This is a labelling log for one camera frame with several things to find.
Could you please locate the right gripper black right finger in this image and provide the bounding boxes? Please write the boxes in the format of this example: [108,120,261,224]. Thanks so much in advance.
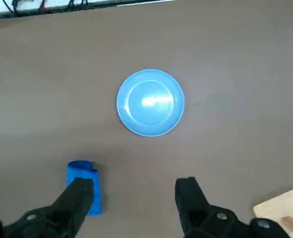
[175,176,293,238]

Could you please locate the light blue plastic plate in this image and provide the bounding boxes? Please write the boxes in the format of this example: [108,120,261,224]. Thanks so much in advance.
[116,68,186,137]

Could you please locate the black bench cable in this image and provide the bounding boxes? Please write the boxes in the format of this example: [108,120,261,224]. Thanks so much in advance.
[2,0,19,18]

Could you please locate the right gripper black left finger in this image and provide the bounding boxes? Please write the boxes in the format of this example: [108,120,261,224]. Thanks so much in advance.
[0,177,95,238]

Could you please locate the blue cloth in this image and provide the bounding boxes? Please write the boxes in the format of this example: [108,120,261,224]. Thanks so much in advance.
[66,160,104,217]

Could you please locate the wooden cup rack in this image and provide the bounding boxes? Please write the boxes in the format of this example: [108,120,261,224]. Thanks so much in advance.
[252,188,293,238]

